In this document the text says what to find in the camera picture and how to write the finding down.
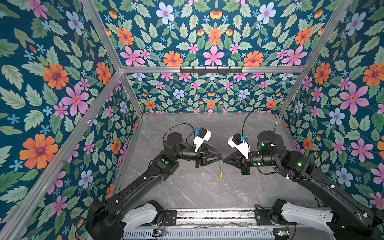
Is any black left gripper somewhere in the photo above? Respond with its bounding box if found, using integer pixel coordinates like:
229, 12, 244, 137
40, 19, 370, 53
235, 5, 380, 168
173, 142, 223, 168

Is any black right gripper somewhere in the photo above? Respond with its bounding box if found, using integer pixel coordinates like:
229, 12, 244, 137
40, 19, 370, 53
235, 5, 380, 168
222, 149, 278, 176

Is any large keyring with yellow sleeve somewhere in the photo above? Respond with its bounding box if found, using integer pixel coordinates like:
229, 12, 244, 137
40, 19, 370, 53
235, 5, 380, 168
219, 161, 223, 181

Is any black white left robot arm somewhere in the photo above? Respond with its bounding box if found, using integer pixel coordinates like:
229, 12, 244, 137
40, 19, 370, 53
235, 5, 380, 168
85, 128, 223, 240

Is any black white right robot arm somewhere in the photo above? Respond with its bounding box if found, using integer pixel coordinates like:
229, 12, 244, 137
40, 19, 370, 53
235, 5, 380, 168
224, 130, 384, 240

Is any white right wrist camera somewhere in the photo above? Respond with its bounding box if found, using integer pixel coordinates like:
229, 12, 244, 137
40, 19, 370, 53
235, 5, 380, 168
228, 133, 250, 160

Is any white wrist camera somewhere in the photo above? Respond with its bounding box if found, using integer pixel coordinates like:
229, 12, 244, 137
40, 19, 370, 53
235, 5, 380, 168
194, 128, 212, 152
228, 133, 250, 160

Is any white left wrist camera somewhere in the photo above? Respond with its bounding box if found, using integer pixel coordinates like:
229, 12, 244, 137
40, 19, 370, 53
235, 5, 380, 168
194, 128, 212, 152

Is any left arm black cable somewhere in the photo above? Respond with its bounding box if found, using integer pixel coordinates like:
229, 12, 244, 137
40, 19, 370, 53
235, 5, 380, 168
161, 122, 196, 145

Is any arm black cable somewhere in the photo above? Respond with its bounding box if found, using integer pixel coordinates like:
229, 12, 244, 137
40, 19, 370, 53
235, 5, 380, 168
241, 106, 278, 137
161, 122, 196, 145

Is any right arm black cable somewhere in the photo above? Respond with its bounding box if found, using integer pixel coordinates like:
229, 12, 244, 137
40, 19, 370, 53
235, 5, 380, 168
241, 106, 278, 137

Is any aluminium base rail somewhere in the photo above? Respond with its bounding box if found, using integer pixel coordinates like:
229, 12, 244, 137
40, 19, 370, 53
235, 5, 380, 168
92, 207, 331, 229

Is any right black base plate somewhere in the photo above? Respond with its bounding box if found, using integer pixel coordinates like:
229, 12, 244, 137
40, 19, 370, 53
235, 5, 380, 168
254, 208, 296, 226

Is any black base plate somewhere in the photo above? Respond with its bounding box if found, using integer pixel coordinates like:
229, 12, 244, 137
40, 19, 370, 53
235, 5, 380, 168
135, 209, 178, 227
254, 208, 296, 226

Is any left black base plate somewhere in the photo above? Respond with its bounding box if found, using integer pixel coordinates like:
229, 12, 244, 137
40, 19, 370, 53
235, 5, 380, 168
135, 209, 178, 227

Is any black hook rail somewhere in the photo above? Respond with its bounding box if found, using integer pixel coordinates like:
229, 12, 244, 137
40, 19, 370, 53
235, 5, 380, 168
179, 66, 243, 75

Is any white vented cable duct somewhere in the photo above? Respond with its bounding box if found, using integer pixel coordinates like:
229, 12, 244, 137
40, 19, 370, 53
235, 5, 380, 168
123, 229, 275, 240

